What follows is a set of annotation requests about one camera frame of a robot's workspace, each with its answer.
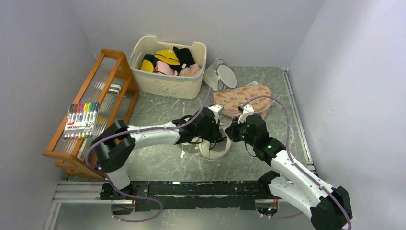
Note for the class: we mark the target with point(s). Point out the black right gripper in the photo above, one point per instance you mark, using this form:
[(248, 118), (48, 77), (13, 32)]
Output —
[(232, 130)]

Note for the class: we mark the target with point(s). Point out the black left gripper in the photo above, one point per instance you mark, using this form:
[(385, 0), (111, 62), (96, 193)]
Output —
[(216, 133)]

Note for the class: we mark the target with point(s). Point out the white mesh laundry bag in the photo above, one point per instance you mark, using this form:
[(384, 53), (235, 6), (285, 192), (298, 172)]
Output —
[(212, 151)]

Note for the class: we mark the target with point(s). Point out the black bra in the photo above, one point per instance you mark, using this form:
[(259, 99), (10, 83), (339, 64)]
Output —
[(219, 145)]

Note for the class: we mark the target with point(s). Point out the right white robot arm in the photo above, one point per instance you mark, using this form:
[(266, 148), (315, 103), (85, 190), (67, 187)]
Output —
[(328, 208)]

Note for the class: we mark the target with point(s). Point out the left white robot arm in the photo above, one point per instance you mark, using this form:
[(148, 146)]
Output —
[(114, 146)]

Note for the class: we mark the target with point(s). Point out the pink floral laundry bag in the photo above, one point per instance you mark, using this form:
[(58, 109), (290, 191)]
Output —
[(231, 99)]

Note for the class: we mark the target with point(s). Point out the white blue-trimmed mesh bag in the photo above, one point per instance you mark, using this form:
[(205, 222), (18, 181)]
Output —
[(219, 76)]

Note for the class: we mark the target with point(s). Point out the cream plastic laundry basket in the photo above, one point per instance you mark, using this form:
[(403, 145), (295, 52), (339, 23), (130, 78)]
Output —
[(184, 87)]

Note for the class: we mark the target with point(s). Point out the pink garment in basket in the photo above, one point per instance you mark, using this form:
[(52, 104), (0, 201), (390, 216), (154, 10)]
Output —
[(166, 69)]

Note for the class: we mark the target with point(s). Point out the black garment in basket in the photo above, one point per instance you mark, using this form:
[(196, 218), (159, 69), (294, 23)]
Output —
[(184, 56)]

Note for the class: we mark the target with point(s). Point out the yellow garment in basket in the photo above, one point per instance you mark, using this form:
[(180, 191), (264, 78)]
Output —
[(149, 60)]

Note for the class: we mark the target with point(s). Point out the coloured marker pen pack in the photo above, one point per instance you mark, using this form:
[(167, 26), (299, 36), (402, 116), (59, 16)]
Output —
[(81, 121)]

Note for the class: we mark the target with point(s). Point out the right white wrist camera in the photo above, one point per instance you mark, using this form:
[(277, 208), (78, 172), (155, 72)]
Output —
[(245, 110)]

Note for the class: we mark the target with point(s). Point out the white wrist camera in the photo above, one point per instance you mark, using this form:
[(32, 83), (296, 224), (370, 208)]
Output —
[(245, 110), (217, 111)]

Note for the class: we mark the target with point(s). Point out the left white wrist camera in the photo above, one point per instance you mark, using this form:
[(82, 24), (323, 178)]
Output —
[(217, 111)]

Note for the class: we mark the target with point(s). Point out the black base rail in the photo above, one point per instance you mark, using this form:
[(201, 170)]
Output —
[(153, 195)]

